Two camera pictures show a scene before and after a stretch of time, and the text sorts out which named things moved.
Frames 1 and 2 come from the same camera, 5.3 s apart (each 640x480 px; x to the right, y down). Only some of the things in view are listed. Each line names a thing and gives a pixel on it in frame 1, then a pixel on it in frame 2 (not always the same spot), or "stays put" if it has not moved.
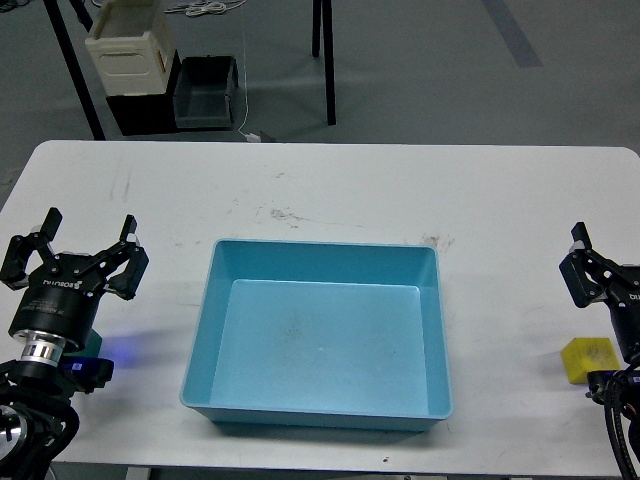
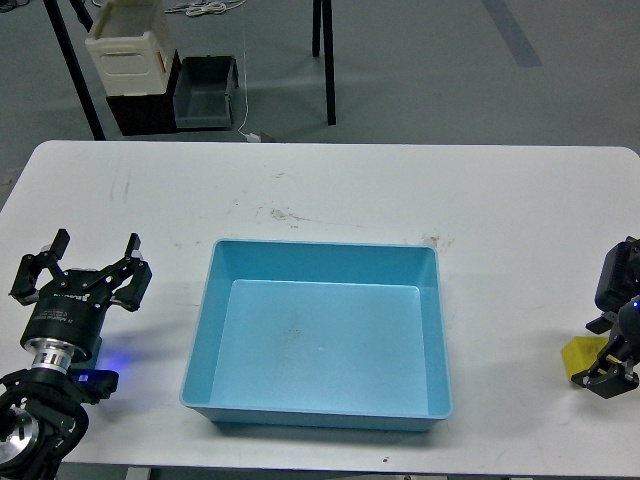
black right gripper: [588, 278] -> [612, 380]
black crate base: [141, 114] stays put
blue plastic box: [320, 334] stays put
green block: [92, 346] stays put
